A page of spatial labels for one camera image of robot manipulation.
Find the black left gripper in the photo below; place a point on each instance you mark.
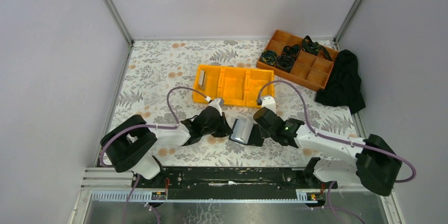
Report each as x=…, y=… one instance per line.
x=213, y=122

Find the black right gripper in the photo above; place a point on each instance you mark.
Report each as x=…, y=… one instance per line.
x=261, y=124

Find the black leather card holder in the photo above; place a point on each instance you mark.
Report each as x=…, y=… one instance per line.
x=248, y=133

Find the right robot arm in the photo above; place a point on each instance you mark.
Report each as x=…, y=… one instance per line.
x=366, y=161

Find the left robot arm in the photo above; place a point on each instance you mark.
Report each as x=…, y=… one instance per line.
x=127, y=145

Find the grey card in bin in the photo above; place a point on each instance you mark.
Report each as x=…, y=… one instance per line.
x=202, y=80

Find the yellow plastic divided bin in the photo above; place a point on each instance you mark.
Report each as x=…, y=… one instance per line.
x=236, y=86

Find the dark floral rolled tie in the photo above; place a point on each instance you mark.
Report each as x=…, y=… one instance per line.
x=285, y=63

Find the floral patterned table mat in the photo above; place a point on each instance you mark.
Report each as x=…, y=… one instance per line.
x=157, y=85

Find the blue yellow rolled tie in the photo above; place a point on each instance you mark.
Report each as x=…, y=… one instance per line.
x=269, y=57

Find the wooden compartment organizer tray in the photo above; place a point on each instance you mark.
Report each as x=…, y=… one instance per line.
x=309, y=71

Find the black rolled tie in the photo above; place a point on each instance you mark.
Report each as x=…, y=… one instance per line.
x=291, y=51

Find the black cloth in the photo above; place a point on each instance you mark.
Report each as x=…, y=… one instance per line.
x=343, y=87

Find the dark green rolled tie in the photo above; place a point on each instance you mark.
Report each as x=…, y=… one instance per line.
x=314, y=48

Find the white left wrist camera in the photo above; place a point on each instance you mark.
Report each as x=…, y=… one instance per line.
x=217, y=104

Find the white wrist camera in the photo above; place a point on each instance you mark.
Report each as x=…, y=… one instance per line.
x=267, y=102
x=217, y=104

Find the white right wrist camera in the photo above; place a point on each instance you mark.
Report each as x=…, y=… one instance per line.
x=267, y=102

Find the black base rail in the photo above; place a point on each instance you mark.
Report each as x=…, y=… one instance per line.
x=237, y=184

